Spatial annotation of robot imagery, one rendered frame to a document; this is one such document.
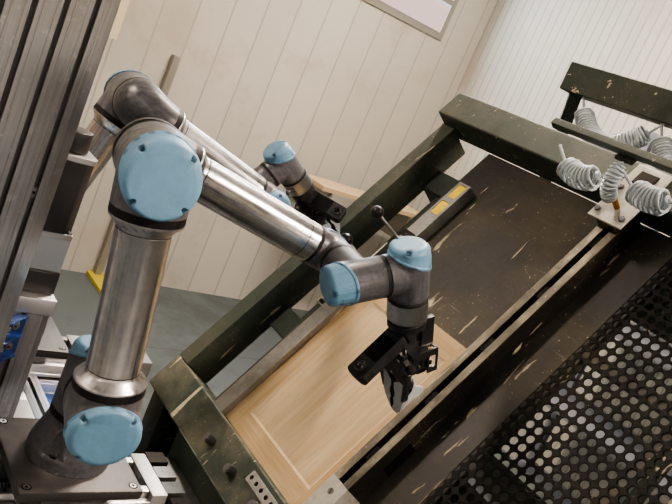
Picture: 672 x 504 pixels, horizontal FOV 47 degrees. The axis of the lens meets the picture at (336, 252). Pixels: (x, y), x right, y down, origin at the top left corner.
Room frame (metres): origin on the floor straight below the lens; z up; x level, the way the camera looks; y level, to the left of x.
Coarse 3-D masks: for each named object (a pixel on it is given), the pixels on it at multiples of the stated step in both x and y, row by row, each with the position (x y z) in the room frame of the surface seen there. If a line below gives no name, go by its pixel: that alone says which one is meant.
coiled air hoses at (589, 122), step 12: (588, 108) 2.68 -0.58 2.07; (576, 120) 2.68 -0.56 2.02; (588, 120) 2.64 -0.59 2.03; (600, 132) 2.60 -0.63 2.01; (624, 132) 2.53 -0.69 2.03; (636, 132) 2.49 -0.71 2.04; (648, 132) 2.49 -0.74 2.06; (660, 132) 2.47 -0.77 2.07; (636, 144) 2.54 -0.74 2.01; (660, 144) 2.42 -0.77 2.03
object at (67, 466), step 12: (48, 408) 1.24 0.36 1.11; (48, 420) 1.21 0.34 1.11; (60, 420) 1.20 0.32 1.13; (36, 432) 1.21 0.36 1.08; (48, 432) 1.20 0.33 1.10; (60, 432) 1.20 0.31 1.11; (36, 444) 1.20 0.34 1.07; (48, 444) 1.19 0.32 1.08; (60, 444) 1.20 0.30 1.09; (36, 456) 1.19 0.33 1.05; (48, 456) 1.18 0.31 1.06; (60, 456) 1.19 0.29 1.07; (72, 456) 1.19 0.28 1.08; (48, 468) 1.18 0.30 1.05; (60, 468) 1.18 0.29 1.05; (72, 468) 1.19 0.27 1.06; (84, 468) 1.20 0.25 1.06; (96, 468) 1.22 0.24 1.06
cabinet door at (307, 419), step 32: (352, 320) 2.04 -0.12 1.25; (384, 320) 2.00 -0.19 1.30; (320, 352) 1.99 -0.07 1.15; (352, 352) 1.95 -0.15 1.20; (448, 352) 1.83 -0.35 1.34; (288, 384) 1.95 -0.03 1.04; (320, 384) 1.91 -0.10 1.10; (352, 384) 1.87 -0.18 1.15; (416, 384) 1.80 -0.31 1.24; (256, 416) 1.90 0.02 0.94; (288, 416) 1.86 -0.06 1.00; (320, 416) 1.82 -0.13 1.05; (352, 416) 1.79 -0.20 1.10; (384, 416) 1.76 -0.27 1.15; (256, 448) 1.81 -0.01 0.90; (288, 448) 1.78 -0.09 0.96; (320, 448) 1.75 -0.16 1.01; (352, 448) 1.71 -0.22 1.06; (288, 480) 1.70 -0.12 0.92; (320, 480) 1.67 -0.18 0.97
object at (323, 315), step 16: (448, 192) 2.27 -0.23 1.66; (464, 192) 2.24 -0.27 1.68; (432, 208) 2.24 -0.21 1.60; (448, 208) 2.22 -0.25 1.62; (416, 224) 2.21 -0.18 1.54; (432, 224) 2.20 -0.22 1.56; (320, 320) 2.06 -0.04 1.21; (288, 336) 2.05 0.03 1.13; (304, 336) 2.03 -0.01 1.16; (272, 352) 2.03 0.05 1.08; (288, 352) 2.01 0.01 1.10; (256, 368) 2.00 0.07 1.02; (272, 368) 1.99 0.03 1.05; (240, 384) 1.98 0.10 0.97; (256, 384) 1.97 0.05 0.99; (224, 400) 1.95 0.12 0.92; (240, 400) 1.96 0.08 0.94
